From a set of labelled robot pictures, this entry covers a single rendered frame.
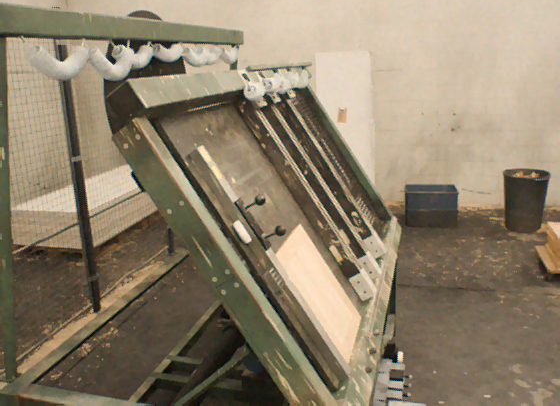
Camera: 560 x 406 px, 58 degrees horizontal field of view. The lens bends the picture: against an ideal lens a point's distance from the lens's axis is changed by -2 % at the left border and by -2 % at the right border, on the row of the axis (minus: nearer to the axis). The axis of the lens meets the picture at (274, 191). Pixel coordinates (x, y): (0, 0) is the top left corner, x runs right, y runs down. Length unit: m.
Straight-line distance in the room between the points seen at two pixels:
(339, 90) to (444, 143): 2.00
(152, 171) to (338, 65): 4.37
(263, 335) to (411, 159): 5.80
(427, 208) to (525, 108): 1.90
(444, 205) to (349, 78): 1.86
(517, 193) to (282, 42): 3.59
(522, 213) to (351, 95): 2.32
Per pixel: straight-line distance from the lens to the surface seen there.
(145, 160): 1.57
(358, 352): 2.05
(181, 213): 1.56
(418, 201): 6.27
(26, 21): 1.91
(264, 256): 1.78
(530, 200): 6.29
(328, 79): 5.79
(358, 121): 5.77
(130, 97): 1.56
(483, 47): 7.13
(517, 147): 7.29
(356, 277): 2.42
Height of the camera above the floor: 1.98
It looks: 14 degrees down
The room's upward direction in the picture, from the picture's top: 3 degrees counter-clockwise
